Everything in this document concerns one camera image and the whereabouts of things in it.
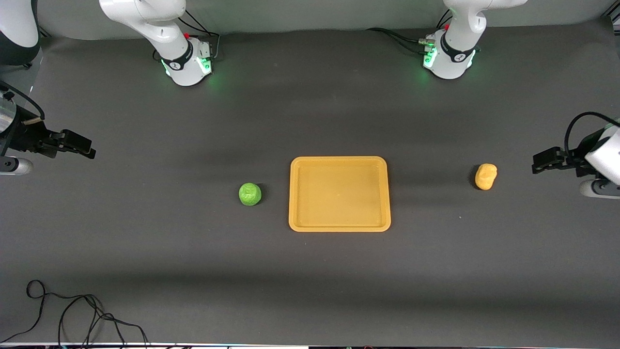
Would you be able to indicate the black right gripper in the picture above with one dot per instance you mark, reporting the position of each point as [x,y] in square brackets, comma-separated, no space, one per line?
[24,136]

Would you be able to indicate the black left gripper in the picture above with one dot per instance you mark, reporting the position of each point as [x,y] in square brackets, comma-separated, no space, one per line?
[576,157]

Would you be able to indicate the yellow potato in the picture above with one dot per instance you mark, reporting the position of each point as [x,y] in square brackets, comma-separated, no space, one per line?
[485,177]

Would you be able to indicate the green apple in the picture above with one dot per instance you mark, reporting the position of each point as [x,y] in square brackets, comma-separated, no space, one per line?
[250,194]

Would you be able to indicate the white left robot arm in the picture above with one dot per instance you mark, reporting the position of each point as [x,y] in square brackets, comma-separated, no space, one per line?
[457,53]

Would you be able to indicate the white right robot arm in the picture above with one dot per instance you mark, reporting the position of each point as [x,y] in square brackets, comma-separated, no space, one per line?
[164,34]

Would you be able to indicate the orange plastic tray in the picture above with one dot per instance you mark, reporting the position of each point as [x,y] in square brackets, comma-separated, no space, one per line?
[339,194]

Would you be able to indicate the dark grey table mat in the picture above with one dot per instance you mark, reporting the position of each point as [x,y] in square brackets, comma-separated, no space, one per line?
[310,291]

